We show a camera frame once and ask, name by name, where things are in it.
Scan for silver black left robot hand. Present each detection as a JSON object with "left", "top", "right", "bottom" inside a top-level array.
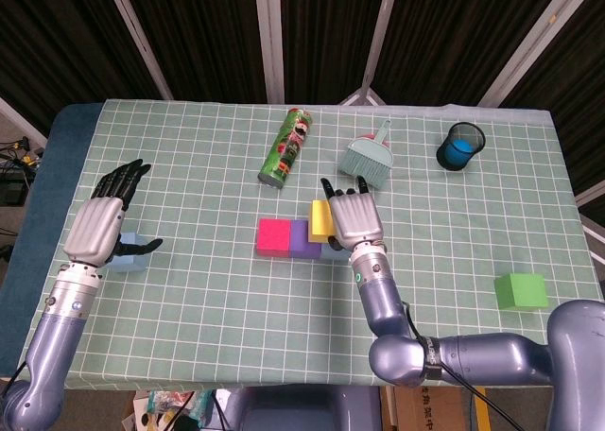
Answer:
[{"left": 63, "top": 159, "right": 164, "bottom": 267}]

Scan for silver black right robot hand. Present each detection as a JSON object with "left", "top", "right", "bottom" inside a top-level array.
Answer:
[{"left": 320, "top": 175, "right": 384, "bottom": 252}]

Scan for yellow foam cube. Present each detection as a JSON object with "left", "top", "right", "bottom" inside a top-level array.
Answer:
[{"left": 307, "top": 199, "right": 337, "bottom": 244}]

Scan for light blue foam cube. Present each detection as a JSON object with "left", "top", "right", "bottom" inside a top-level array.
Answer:
[
  {"left": 109, "top": 232, "right": 152, "bottom": 273},
  {"left": 320, "top": 241, "right": 352, "bottom": 262}
]

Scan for purple foam cube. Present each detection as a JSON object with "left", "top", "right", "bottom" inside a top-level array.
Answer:
[{"left": 288, "top": 218, "right": 323, "bottom": 260}]

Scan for pink foam cube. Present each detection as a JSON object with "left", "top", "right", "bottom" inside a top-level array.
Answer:
[{"left": 255, "top": 217, "right": 293, "bottom": 258}]

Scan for green foam cube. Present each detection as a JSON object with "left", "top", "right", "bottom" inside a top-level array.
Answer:
[{"left": 493, "top": 272, "right": 549, "bottom": 313}]

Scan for teal hand brush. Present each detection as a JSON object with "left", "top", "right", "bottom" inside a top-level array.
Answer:
[{"left": 337, "top": 119, "right": 393, "bottom": 190}]

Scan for dark blue table pad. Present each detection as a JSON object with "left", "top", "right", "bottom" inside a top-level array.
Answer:
[{"left": 0, "top": 102, "right": 103, "bottom": 380}]

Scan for red round disc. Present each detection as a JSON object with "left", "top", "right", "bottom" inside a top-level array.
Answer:
[{"left": 358, "top": 130, "right": 391, "bottom": 147}]

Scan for black device box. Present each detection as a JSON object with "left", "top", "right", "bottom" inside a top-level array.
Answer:
[{"left": 0, "top": 178, "right": 33, "bottom": 208}]

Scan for green Pringles can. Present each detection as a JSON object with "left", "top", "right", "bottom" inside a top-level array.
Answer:
[{"left": 257, "top": 108, "right": 315, "bottom": 190}]

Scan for black mesh pen cup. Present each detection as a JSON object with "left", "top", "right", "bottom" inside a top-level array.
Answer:
[{"left": 435, "top": 121, "right": 487, "bottom": 172}]

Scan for green checkered tablecloth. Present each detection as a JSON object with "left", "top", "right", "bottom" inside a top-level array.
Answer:
[{"left": 26, "top": 98, "right": 585, "bottom": 388}]

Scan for colourful printed papers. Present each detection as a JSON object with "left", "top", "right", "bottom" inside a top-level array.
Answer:
[{"left": 122, "top": 388, "right": 214, "bottom": 431}]

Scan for blue-grey robot torso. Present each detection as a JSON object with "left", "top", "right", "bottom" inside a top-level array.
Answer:
[{"left": 226, "top": 384, "right": 383, "bottom": 431}]

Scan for brown cardboard box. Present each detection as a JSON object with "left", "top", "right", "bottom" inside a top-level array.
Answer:
[{"left": 391, "top": 386, "right": 474, "bottom": 431}]

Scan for yellow bar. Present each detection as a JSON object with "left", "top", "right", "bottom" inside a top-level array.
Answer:
[{"left": 474, "top": 387, "right": 491, "bottom": 431}]

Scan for tangled cable bundle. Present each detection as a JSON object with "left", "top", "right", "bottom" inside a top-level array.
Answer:
[{"left": 0, "top": 136, "right": 46, "bottom": 170}]

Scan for white frame bar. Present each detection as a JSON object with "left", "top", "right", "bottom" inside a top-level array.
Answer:
[
  {"left": 581, "top": 213, "right": 605, "bottom": 243},
  {"left": 0, "top": 96, "right": 48, "bottom": 147},
  {"left": 575, "top": 181, "right": 605, "bottom": 209}
]

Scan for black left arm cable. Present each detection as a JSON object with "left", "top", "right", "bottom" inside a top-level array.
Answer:
[{"left": 0, "top": 362, "right": 27, "bottom": 399}]

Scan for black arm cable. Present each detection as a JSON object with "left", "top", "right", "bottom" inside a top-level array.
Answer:
[
  {"left": 0, "top": 362, "right": 27, "bottom": 399},
  {"left": 401, "top": 302, "right": 524, "bottom": 431}
]

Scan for white frame post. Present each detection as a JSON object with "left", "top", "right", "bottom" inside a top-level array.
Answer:
[
  {"left": 476, "top": 0, "right": 593, "bottom": 107},
  {"left": 339, "top": 0, "right": 403, "bottom": 107},
  {"left": 253, "top": 0, "right": 286, "bottom": 105},
  {"left": 103, "top": 0, "right": 174, "bottom": 101}
]

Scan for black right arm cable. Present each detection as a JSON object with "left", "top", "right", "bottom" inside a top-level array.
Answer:
[{"left": 401, "top": 302, "right": 524, "bottom": 431}]

